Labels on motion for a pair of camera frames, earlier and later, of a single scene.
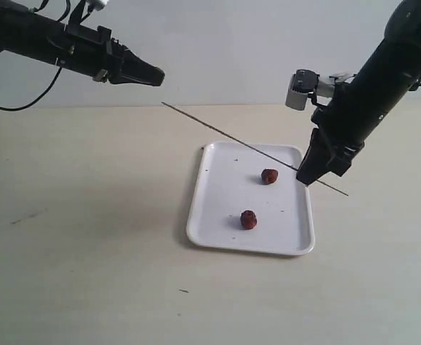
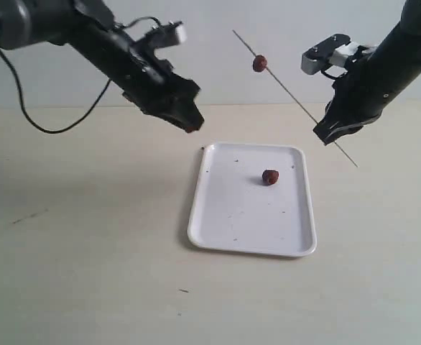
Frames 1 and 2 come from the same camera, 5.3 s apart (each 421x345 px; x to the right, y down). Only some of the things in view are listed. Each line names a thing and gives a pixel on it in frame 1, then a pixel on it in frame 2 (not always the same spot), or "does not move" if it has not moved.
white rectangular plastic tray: (228, 182) does not move
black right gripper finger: (317, 159) → (330, 129)
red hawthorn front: (248, 220) → (191, 129)
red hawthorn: (269, 176) does not move
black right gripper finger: (335, 162) → (330, 131)
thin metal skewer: (248, 145) → (293, 97)
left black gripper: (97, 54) → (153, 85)
